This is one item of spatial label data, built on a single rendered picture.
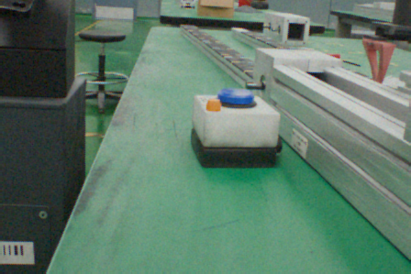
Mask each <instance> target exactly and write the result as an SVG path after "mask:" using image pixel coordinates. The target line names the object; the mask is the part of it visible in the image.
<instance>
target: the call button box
mask: <svg viewBox="0 0 411 274"><path fill-rule="evenodd" d="M210 98H216V99H217V96H216V95H201V94H198V95H196V96H195V97H194V102H193V112H192V126H193V127H192V132H191V144H192V147H193V148H194V152H195V154H196V155H197V157H198V158H199V162H200V163H201V165H202V167H204V168H247V167H274V165H275V160H276V154H277V153H280V152H281V151H282V147H283V143H282V140H281V139H280V138H279V137H278V132H279V120H280V116H279V113H277V111H274V109H273V108H271V107H270V106H269V105H268V104H266V103H265V101H263V100H262V99H261V98H260V97H258V96H254V101H253V103H251V104H229V103H225V102H223V101H220V103H221V111H219V112H211V111H206V103H207V101H208V100H209V99H210Z"/></svg>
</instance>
